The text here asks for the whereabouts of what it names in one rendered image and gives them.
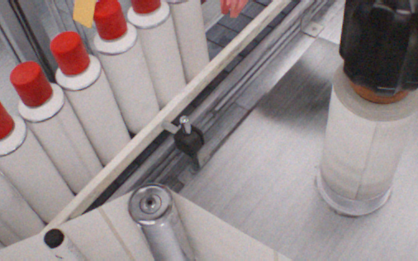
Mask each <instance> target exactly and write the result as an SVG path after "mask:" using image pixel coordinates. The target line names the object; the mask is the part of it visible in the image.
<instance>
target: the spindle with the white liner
mask: <svg viewBox="0 0 418 261"><path fill-rule="evenodd" d="M340 36H341V39H340V48H339V53H340V57H341V58H342V59H343V60H344V63H342V64H341V65H340V66H339V68H337V69H336V72H335V75H334V78H333V87H332V94H331V99H330V106H329V114H328V120H327V124H326V138H325V147H324V150H323V155H322V158H321V167H320V169H319V172H318V176H317V184H318V191H319V193H320V194H321V196H322V197H323V199H324V200H325V201H326V202H327V203H328V204H329V205H330V206H331V207H332V208H333V209H335V210H337V211H341V212H343V213H346V214H349V215H356V216H359V215H366V214H369V213H372V212H373V211H376V210H377V209H378V208H380V207H381V206H382V205H383V204H384V203H385V202H386V200H387V197H388V194H389V192H390V188H391V185H392V183H393V180H394V177H395V172H396V171H397V167H398V164H399V163H400V160H401V157H402V153H403V151H404V149H405V147H406V143H407V140H408V138H409V136H410V134H411V130H412V127H413V125H414V124H415V121H416V117H417V115H418V0H345V4H344V18H343V23H342V28H341V33H340Z"/></svg>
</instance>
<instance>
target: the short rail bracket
mask: <svg viewBox="0 0 418 261"><path fill-rule="evenodd" d="M180 124H181V128H180V129H179V130H178V131H177V132H176V133H175V134H174V135H173V139H174V143H175V145H176V148H177V149H178V150H180V151H181V152H183V153H185V154H186V155H187V156H189V159H190V163H191V166H192V170H193V171H199V170H200V168H201V167H200V164H199V159H198V156H197V152H198V151H199V150H200V149H201V148H202V146H204V144H205V139H204V134H203V132H202V130H200V129H198V128H196V127H195V126H193V125H192V124H190V120H189V118H188V117H187V116H182V117H181V118H180Z"/></svg>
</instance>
